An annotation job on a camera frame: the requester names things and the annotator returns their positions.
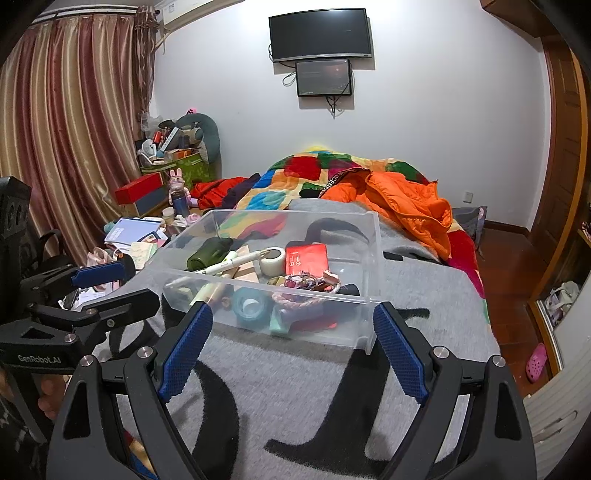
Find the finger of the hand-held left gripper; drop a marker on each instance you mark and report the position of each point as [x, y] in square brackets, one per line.
[124, 307]
[94, 276]

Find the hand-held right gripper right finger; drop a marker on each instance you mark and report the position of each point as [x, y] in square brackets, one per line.
[399, 350]

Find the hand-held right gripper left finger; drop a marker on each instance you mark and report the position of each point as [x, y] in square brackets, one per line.
[187, 350]

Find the light green tube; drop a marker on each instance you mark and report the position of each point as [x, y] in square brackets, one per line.
[207, 293]

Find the blue tape roll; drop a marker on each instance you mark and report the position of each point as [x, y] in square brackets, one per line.
[240, 310]

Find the clear plastic storage box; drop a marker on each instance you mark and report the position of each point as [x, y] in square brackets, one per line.
[364, 277]

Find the beige cosmetic tube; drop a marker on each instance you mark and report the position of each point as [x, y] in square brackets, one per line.
[247, 275]

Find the dark green spray bottle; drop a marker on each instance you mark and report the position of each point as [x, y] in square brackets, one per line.
[205, 254]

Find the white pen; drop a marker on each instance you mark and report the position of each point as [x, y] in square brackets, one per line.
[231, 263]

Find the small square green box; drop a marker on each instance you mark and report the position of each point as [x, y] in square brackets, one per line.
[281, 323]

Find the white bandage roll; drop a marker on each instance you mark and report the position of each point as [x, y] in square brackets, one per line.
[270, 266]

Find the red packet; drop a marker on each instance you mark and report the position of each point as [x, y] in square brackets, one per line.
[307, 261]

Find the person's left hand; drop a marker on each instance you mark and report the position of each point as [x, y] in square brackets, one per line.
[51, 397]

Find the pink pouch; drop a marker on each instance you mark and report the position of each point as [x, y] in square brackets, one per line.
[99, 258]

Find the black chair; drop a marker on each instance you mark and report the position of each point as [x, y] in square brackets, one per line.
[51, 258]

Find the pale green booklet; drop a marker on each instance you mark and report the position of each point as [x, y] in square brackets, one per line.
[143, 254]

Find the blue notebook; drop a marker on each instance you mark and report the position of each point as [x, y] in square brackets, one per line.
[131, 229]

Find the grey box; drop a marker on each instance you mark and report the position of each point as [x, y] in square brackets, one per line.
[152, 203]

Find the beige cup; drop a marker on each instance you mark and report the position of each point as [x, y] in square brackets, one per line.
[168, 214]

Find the red box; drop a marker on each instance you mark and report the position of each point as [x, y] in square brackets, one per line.
[138, 188]

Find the pink bunny bottle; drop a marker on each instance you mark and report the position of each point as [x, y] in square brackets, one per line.
[178, 194]

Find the pink slipper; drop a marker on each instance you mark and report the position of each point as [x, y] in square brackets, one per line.
[536, 363]

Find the striped curtain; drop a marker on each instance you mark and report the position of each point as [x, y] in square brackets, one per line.
[69, 138]

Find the green bag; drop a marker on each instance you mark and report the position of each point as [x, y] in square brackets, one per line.
[194, 170]

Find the grey backpack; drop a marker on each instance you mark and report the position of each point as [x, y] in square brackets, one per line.
[471, 224]

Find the wooden wardrobe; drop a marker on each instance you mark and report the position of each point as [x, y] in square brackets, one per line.
[542, 318]

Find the red cloth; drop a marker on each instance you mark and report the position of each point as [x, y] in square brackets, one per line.
[214, 190]

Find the orange puffer jacket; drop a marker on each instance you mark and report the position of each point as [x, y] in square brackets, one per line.
[401, 198]

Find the dark purple cloth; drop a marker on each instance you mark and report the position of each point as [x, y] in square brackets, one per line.
[238, 194]

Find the white handbag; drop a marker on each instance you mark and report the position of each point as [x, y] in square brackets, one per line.
[561, 299]

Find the white sliding wardrobe door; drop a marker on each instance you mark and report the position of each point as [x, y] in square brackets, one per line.
[563, 415]

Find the grey neck pillow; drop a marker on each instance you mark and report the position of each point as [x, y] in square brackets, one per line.
[210, 134]

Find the black cloth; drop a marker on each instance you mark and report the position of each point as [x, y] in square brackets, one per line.
[309, 189]

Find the colourful patchwork quilt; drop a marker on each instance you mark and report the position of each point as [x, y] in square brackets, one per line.
[304, 168]

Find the white air conditioner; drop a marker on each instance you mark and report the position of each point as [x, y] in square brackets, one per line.
[184, 11]

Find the white wall socket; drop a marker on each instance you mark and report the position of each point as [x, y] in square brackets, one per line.
[467, 197]

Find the small wall monitor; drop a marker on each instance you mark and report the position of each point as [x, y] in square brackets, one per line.
[324, 77]

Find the large wall television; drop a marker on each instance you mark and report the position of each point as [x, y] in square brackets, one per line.
[321, 34]

